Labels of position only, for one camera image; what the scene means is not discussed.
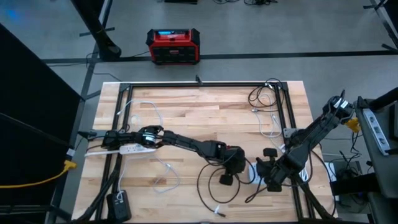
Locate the dark grey side desk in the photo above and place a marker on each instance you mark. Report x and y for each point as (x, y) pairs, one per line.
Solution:
(385, 174)

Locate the large black panel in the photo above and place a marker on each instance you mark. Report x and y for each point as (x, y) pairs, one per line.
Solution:
(31, 109)

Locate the grey power strip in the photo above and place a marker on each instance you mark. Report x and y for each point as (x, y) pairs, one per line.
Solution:
(376, 130)

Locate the black power bank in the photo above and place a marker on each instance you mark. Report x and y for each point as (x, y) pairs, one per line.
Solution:
(119, 210)

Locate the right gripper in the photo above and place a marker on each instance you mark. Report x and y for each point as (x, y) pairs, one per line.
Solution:
(278, 171)

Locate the white square power hub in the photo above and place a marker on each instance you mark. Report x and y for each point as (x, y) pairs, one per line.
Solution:
(252, 174)

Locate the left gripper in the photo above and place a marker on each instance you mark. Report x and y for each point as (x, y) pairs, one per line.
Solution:
(234, 160)

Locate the yellow plug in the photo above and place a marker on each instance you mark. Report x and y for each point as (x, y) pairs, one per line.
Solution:
(354, 126)

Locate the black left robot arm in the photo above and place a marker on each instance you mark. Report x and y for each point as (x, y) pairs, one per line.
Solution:
(186, 143)

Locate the small black frame clamp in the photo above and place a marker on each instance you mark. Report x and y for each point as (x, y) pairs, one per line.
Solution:
(199, 80)

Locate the white floor power strip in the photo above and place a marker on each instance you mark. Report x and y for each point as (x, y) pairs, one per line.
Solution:
(331, 172)

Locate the black aluminium table frame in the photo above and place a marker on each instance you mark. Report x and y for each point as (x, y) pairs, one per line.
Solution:
(202, 84)

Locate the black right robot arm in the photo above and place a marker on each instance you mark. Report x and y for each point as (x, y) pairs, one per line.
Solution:
(314, 133)

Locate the black box on floor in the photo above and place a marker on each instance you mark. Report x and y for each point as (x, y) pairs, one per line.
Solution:
(180, 1)

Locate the red portable power station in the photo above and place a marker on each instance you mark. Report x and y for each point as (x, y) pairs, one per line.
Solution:
(173, 46)

